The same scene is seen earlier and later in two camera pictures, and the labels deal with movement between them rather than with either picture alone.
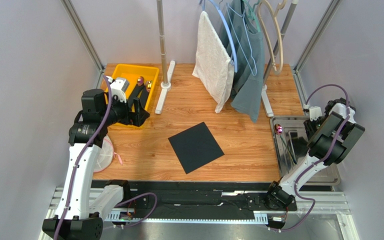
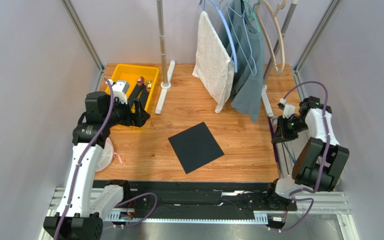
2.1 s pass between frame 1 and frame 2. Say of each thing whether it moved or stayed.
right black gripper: moved
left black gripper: stayed
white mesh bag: stayed
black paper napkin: stayed
